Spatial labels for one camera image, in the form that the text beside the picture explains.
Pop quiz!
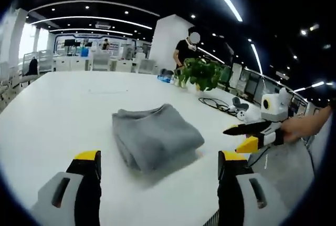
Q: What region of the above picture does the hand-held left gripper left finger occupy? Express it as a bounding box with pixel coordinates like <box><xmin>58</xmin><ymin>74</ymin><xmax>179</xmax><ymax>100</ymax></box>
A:
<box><xmin>31</xmin><ymin>150</ymin><xmax>102</xmax><ymax>226</ymax></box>

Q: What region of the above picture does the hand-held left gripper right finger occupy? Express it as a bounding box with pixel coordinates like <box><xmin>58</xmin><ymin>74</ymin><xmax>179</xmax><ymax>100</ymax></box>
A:
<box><xmin>217</xmin><ymin>150</ymin><xmax>288</xmax><ymax>226</ymax></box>

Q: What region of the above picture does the grey towel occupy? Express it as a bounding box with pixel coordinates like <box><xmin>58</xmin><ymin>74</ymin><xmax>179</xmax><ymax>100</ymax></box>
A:
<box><xmin>112</xmin><ymin>103</ymin><xmax>205</xmax><ymax>173</ymax></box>

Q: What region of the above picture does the person's right hand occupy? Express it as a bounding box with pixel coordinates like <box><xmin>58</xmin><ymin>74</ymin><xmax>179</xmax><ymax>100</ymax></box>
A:
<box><xmin>279</xmin><ymin>117</ymin><xmax>313</xmax><ymax>142</ymax></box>

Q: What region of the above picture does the white round controller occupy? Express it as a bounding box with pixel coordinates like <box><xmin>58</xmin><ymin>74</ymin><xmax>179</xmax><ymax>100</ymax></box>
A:
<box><xmin>237</xmin><ymin>104</ymin><xmax>262</xmax><ymax>123</ymax></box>

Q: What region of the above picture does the grey headset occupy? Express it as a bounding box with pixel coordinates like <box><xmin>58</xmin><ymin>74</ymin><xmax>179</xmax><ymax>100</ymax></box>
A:
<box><xmin>232</xmin><ymin>97</ymin><xmax>249</xmax><ymax>110</ymax></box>

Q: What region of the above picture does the green potted plant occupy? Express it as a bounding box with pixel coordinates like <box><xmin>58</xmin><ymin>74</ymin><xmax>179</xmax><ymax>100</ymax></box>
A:
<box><xmin>178</xmin><ymin>58</ymin><xmax>224</xmax><ymax>92</ymax></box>

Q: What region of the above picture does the white table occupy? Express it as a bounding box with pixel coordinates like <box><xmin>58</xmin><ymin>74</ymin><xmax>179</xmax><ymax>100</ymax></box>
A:
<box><xmin>0</xmin><ymin>71</ymin><xmax>263</xmax><ymax>226</ymax></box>

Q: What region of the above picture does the blue packet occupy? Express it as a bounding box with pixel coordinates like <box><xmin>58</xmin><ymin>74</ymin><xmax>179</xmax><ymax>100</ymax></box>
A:
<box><xmin>157</xmin><ymin>75</ymin><xmax>174</xmax><ymax>84</ymax></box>

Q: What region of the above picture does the white office chair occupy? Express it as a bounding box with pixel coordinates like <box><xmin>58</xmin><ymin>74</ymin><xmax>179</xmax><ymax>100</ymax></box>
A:
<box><xmin>22</xmin><ymin>52</ymin><xmax>40</xmax><ymax>85</ymax></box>

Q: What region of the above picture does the black backpack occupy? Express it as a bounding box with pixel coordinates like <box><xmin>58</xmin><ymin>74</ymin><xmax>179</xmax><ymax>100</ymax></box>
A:
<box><xmin>26</xmin><ymin>57</ymin><xmax>39</xmax><ymax>77</ymax></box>

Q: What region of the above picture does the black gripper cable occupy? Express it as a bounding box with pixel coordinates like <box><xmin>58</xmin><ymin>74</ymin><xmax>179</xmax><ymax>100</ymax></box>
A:
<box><xmin>246</xmin><ymin>146</ymin><xmax>272</xmax><ymax>168</ymax></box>

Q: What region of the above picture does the coiled black cable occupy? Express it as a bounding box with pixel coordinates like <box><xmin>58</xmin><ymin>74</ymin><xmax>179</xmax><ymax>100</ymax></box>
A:
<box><xmin>198</xmin><ymin>97</ymin><xmax>237</xmax><ymax>115</ymax></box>

